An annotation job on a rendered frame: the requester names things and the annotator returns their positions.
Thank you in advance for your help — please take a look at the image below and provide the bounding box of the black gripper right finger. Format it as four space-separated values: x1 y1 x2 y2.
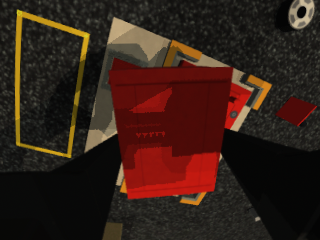
220 128 320 240

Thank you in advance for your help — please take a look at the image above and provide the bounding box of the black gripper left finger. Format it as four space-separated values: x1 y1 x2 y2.
0 134 121 240

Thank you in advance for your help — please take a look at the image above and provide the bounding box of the black toy wheel with beige hub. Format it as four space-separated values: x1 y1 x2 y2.
276 0 316 32

